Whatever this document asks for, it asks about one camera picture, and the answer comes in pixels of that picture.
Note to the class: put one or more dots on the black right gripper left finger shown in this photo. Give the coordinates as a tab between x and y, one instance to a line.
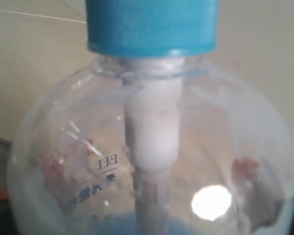
7	225

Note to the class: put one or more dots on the blue pump soap bottle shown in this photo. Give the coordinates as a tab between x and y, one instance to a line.
150	138

